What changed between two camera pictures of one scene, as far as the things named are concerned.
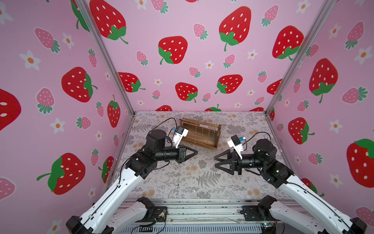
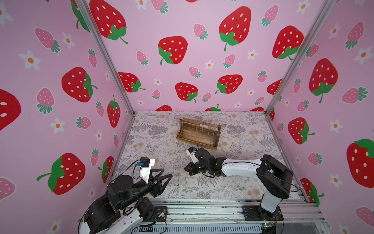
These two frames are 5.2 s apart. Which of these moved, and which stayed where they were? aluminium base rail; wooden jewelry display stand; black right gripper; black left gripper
Moved: black right gripper; black left gripper
Stayed: wooden jewelry display stand; aluminium base rail
